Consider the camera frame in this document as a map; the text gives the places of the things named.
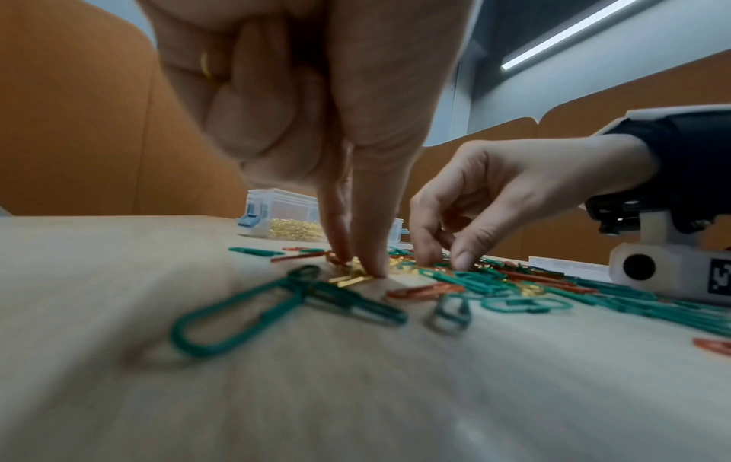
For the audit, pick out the person's left hand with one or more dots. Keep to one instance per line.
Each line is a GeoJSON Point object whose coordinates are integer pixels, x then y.
{"type": "Point", "coordinates": [371, 90]}

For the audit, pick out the person's right hand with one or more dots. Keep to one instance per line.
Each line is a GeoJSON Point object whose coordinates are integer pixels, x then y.
{"type": "Point", "coordinates": [542, 176]}

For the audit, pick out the pile of colored paper clips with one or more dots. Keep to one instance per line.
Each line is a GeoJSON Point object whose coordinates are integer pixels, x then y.
{"type": "Point", "coordinates": [502, 284]}

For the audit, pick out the transparent box with blue latches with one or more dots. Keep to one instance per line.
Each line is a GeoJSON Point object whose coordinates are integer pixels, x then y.
{"type": "Point", "coordinates": [280, 205]}
{"type": "Point", "coordinates": [400, 232]}

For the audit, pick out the sorted heap of gold clips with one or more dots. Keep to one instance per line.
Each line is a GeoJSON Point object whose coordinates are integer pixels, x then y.
{"type": "Point", "coordinates": [297, 229]}

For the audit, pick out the clear plastic lid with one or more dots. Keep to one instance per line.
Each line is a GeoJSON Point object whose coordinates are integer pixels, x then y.
{"type": "Point", "coordinates": [571, 266]}

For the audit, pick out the ceiling light strip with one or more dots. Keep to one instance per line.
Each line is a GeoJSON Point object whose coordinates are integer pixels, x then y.
{"type": "Point", "coordinates": [565, 36]}

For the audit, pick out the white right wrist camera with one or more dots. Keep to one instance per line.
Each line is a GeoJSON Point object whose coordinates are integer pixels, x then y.
{"type": "Point", "coordinates": [662, 275]}

